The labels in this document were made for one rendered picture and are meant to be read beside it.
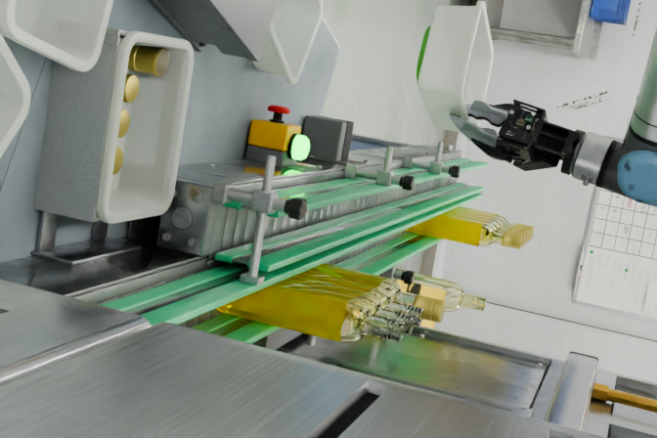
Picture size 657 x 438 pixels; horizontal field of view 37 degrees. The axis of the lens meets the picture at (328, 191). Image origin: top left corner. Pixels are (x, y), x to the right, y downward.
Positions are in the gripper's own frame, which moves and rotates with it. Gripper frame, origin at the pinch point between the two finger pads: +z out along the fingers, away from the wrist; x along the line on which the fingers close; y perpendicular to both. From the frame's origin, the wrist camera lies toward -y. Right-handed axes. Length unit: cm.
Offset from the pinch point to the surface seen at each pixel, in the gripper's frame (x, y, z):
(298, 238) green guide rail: 28.6, 4.5, 15.0
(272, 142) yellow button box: 14.8, -1.1, 28.5
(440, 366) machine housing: 37.8, -27.6, -8.4
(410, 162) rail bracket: -3, -64, 22
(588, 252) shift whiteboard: -83, -556, 14
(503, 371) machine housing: 34, -34, -18
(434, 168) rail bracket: -3, -65, 16
